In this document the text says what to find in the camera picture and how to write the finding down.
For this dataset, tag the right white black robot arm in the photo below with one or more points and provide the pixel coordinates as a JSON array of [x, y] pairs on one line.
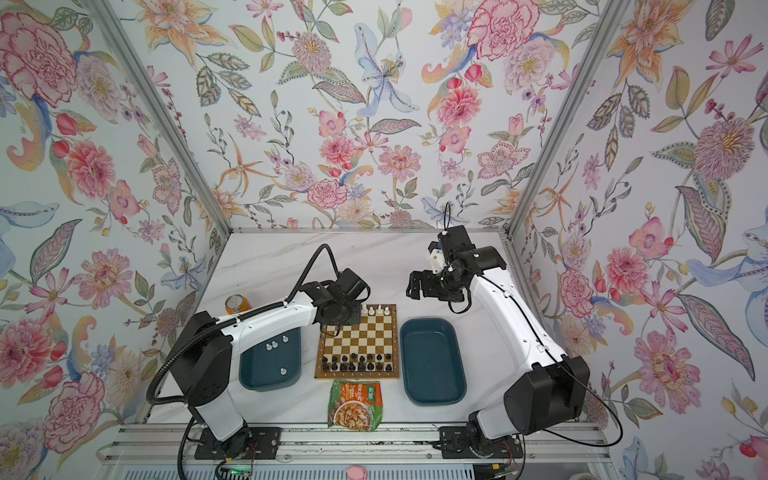
[[549, 386]]

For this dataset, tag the black chess piece rows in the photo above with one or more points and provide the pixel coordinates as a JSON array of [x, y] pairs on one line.
[[358, 363]]

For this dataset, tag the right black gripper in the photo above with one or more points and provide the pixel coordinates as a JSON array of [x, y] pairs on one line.
[[427, 278]]

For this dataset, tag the right teal plastic bin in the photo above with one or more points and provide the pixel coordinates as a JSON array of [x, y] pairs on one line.
[[432, 366]]

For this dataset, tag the teal plastic bin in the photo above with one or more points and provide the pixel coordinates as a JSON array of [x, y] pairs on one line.
[[253, 372], [432, 366]]

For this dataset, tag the pink round object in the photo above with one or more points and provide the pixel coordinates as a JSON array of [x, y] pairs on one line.
[[357, 472]]

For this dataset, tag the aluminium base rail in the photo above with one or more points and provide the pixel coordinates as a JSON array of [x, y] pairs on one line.
[[314, 443]]

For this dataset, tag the white chess piece row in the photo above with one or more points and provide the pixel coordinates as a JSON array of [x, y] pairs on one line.
[[377, 310]]

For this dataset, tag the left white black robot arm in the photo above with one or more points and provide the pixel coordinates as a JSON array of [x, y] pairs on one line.
[[204, 362]]

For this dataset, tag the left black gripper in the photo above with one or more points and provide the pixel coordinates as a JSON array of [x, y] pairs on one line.
[[357, 318]]

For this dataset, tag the instant noodle snack packet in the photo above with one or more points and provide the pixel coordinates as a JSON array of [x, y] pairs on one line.
[[355, 405]]

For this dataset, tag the orange soda can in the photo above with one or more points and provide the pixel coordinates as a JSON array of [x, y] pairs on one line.
[[237, 303]]

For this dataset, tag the wooden chess board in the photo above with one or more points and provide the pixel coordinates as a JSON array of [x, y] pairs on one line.
[[373, 335]]

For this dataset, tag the left teal plastic bin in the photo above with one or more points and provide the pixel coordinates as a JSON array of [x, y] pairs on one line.
[[253, 372]]

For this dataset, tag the white pawns in bin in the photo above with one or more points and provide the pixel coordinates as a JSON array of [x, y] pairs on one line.
[[279, 355]]

